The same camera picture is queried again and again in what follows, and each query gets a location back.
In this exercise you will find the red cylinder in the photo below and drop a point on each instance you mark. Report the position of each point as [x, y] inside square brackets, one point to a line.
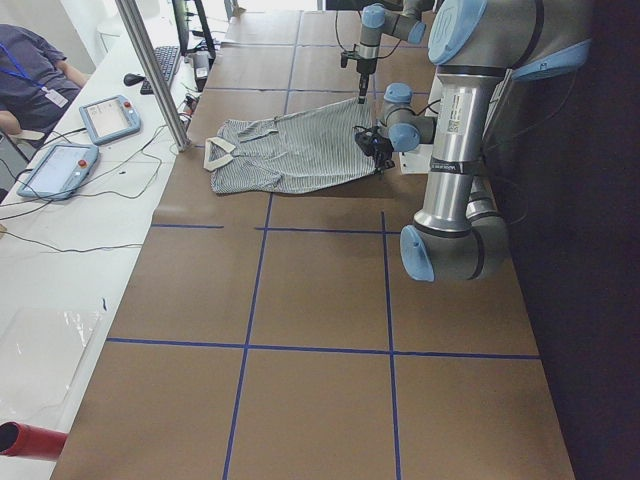
[31, 442]

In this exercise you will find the black monitor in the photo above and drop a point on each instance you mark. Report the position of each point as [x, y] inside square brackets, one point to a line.
[181, 17]

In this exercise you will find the black keyboard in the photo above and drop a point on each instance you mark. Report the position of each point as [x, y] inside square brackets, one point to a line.
[168, 58]

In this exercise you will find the seated person dark shirt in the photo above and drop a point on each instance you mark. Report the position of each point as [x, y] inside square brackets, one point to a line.
[38, 84]

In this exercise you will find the aluminium frame post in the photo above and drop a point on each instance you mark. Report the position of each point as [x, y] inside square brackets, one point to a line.
[136, 30]

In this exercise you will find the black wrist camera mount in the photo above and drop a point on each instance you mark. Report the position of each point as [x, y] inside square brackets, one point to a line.
[346, 56]

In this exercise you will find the teach pendant far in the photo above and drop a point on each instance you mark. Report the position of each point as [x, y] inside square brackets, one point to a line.
[110, 119]

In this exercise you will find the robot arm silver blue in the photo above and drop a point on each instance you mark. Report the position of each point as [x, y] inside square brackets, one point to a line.
[377, 20]
[474, 45]

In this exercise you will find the striped polo shirt white collar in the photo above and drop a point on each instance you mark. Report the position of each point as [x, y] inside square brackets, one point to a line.
[295, 153]

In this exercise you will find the teach pendant near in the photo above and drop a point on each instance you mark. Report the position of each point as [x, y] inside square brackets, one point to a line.
[60, 172]

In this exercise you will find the clear plastic sheet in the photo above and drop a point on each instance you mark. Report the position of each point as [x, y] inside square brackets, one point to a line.
[41, 351]

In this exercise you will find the black computer mouse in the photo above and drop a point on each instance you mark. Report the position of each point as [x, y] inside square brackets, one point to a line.
[131, 79]

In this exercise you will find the teach pendant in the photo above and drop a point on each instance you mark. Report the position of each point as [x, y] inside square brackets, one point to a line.
[60, 172]
[110, 119]

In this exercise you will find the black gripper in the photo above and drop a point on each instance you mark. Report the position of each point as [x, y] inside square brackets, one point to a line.
[381, 149]
[363, 67]

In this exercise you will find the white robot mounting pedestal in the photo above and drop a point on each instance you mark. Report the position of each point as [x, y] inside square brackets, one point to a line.
[417, 161]

